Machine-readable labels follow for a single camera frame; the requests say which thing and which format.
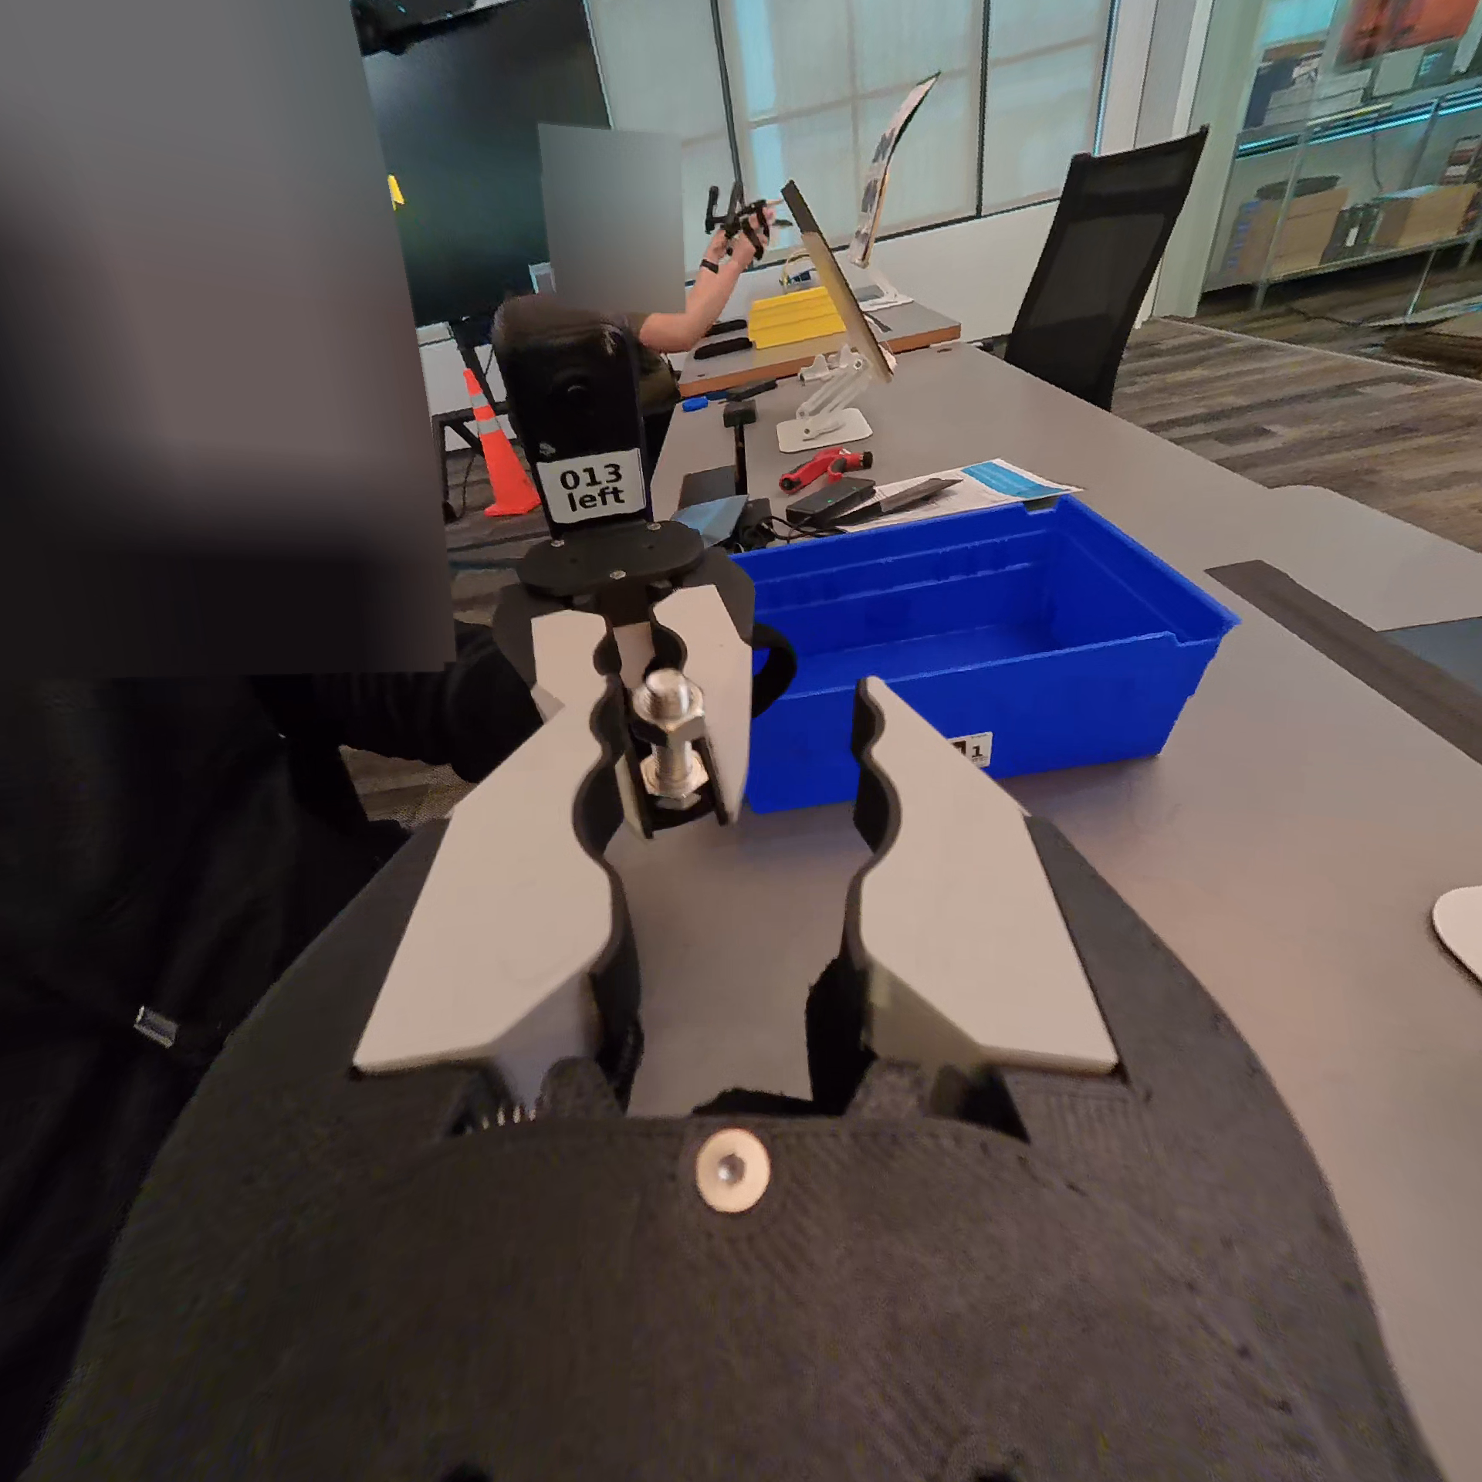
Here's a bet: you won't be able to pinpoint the wood edged table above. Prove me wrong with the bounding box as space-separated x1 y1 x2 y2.
676 292 964 398

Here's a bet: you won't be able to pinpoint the black webcam bar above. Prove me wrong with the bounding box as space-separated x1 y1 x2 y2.
352 0 511 55

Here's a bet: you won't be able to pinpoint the black flat case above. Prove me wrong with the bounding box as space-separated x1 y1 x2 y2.
786 475 880 529

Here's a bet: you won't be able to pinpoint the black wall monitor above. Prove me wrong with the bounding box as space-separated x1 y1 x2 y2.
352 0 615 333

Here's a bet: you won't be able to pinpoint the orange traffic cone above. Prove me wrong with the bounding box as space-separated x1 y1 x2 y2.
462 366 545 520

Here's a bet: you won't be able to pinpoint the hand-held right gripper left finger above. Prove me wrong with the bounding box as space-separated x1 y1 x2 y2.
352 681 642 1099

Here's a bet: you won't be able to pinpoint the black board with wooden back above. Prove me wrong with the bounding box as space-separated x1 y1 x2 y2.
780 177 900 384

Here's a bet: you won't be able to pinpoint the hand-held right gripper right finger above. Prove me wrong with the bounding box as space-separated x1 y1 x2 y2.
839 676 1123 1099

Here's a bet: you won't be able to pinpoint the steel hex bolt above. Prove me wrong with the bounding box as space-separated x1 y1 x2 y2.
633 667 712 813

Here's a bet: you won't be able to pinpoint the person's left forearm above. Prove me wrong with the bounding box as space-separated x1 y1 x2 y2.
255 630 547 792

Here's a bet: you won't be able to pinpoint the white folding stand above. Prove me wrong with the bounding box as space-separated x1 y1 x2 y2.
1431 884 1482 985
774 352 876 454

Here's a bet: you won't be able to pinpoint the printed standing banner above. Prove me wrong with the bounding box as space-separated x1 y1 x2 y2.
848 69 943 272

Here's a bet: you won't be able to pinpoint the black office chair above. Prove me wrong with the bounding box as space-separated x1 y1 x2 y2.
993 123 1211 414

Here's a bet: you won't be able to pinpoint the storage shelf with boxes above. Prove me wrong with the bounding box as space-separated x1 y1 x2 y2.
1201 0 1482 293

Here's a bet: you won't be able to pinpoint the blue storage bin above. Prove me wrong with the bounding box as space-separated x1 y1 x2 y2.
729 495 1241 816

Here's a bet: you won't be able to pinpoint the red handled pliers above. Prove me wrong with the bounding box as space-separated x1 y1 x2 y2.
777 447 877 495

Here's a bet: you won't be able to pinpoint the yellow parts bin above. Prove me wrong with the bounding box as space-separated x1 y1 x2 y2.
746 285 839 352

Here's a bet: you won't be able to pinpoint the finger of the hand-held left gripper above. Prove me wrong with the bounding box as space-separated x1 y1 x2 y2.
530 606 653 840
649 582 758 829

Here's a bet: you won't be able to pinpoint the white blue leaflet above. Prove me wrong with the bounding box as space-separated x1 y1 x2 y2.
880 455 1086 519

